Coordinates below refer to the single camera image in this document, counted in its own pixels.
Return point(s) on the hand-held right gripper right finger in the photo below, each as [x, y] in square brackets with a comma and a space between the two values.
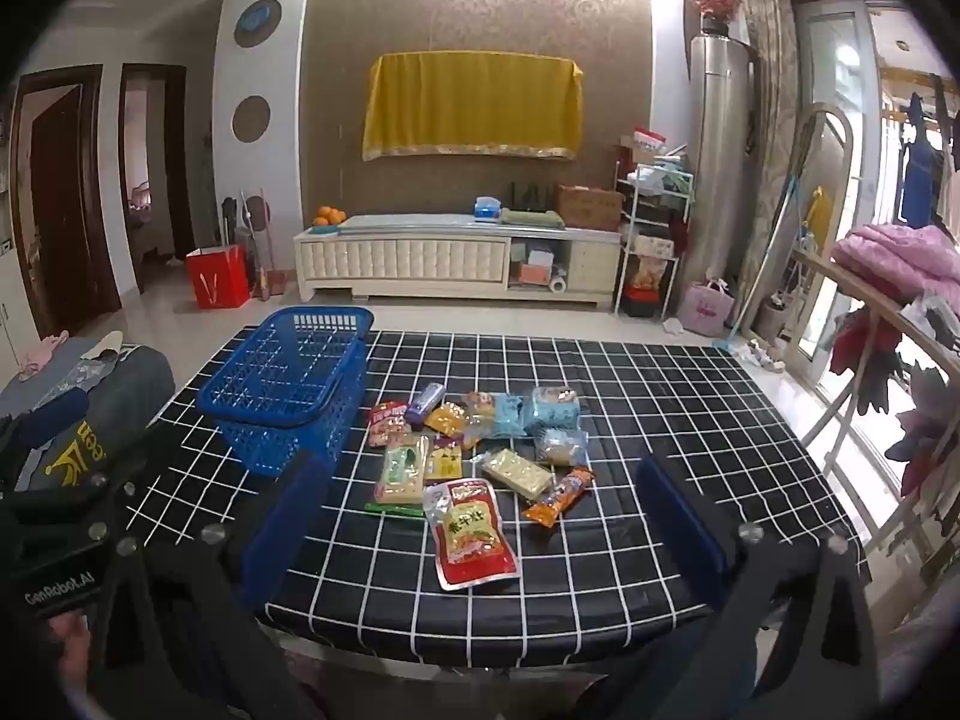
[679, 517]

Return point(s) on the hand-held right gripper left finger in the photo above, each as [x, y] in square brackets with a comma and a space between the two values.
[289, 525]

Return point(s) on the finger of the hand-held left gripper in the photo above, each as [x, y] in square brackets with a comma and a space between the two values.
[52, 418]
[105, 502]

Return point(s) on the thin green snack packet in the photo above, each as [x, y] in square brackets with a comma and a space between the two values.
[394, 510]

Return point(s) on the blue plastic basket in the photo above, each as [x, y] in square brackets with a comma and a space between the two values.
[315, 420]

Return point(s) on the orange sausage packet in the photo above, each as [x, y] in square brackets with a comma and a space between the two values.
[559, 499]

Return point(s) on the green white snack packet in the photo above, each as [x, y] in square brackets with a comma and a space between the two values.
[401, 472]

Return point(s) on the clear biscuit packet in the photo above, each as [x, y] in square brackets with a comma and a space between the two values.
[562, 446]

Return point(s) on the small red snack packet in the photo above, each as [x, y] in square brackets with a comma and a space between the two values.
[388, 420]

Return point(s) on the cream biscuit packet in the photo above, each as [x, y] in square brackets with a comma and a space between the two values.
[517, 472]

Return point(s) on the light blue cookie packet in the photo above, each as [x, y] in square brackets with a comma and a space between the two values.
[551, 409]

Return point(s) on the yellow dark snack packet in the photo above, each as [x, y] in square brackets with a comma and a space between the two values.
[444, 459]

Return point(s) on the purple snack packet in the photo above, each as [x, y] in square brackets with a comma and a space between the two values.
[424, 401]

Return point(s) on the large red snack packet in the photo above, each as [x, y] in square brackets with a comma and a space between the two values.
[472, 532]

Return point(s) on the orange yellow snack packet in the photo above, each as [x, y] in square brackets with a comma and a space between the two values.
[450, 418]

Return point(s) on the blue orange snack packet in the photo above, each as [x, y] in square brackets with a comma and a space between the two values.
[499, 416]

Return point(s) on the person's left hand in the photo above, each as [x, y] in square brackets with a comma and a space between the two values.
[67, 628]

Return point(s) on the blue grey lace cloth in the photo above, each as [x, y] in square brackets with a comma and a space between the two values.
[52, 375]

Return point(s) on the pink cloth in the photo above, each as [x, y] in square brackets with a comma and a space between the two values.
[41, 356]

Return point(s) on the grey cloth yellow print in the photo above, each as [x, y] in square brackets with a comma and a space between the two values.
[127, 397]

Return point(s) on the beige cloth piece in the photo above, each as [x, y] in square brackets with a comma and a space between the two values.
[105, 345]

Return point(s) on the black white checkered tablecloth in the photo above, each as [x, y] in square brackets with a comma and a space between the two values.
[637, 405]

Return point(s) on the pink tote bag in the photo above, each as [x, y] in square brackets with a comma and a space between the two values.
[707, 309]

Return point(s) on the dark wooden door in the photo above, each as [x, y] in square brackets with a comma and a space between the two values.
[60, 202]

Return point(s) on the red paper bag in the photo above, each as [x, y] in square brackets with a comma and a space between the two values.
[217, 277]

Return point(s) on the colourful printed bag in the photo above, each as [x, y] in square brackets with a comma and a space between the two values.
[646, 274]

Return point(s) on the red dark clothes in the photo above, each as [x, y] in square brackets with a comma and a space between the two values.
[862, 352]

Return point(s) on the broom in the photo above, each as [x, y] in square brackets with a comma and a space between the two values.
[264, 262]

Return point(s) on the orange box in cabinet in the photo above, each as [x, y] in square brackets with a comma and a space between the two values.
[534, 274]

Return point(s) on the wooden clothes rack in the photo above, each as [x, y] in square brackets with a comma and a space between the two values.
[855, 292]

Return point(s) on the white television cabinet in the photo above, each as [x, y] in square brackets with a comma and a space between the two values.
[405, 259]

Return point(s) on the bowl of oranges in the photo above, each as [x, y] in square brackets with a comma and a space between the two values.
[328, 216]

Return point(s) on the white metal shelf rack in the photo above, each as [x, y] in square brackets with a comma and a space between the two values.
[652, 199]

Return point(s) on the brown cardboard box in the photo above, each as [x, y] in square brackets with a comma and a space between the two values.
[589, 208]

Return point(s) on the white mat on cabinet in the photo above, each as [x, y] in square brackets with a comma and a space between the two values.
[409, 223]

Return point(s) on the green folded cloth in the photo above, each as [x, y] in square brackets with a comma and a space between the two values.
[532, 217]

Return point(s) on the pink quilt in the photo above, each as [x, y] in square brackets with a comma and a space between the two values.
[892, 255]

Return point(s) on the black router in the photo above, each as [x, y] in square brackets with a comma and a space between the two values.
[529, 199]

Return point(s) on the silver standing air conditioner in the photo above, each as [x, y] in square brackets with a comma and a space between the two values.
[720, 165]

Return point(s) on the arched standing mirror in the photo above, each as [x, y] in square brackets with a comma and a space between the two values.
[821, 187]

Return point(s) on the blue tissue box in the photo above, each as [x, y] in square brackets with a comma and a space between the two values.
[487, 208]

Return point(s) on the red white box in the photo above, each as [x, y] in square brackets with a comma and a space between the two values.
[649, 141]

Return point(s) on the beige patterned curtain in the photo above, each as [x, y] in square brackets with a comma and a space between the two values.
[765, 127]

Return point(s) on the blue hanging dress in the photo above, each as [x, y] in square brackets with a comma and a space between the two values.
[919, 180]

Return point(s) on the yellow cloth cover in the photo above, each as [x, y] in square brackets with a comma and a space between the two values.
[472, 105]

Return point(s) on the vase with red flowers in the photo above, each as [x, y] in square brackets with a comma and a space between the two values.
[716, 7]

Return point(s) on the dark wooden door frame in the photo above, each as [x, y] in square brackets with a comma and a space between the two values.
[178, 165]

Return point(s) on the plain round wall plate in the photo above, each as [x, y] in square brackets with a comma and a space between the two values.
[250, 120]

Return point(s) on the round wall plate blue centre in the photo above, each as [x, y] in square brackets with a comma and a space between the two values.
[257, 21]

